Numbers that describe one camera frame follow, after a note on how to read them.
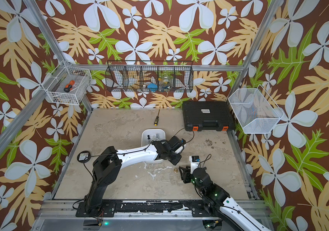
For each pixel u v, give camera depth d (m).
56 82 0.82
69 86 0.80
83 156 0.92
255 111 0.82
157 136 1.01
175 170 0.86
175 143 0.68
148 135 0.99
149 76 0.97
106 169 0.49
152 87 0.94
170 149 0.68
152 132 1.02
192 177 0.70
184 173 0.71
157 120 1.12
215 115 1.09
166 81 0.93
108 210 0.74
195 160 0.70
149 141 0.99
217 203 0.55
